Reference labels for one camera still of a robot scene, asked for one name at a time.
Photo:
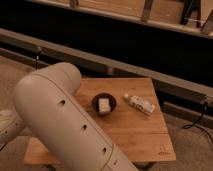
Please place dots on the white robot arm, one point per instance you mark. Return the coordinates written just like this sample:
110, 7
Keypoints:
43, 102

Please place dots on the dark brown bowl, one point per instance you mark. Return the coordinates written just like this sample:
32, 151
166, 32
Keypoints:
111, 98

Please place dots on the white sponge block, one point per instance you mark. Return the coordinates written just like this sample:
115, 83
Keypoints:
103, 106

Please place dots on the white plastic bottle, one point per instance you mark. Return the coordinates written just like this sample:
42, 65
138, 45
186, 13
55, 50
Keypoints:
139, 103

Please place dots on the wooden table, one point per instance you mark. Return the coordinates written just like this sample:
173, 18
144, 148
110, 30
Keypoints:
141, 138

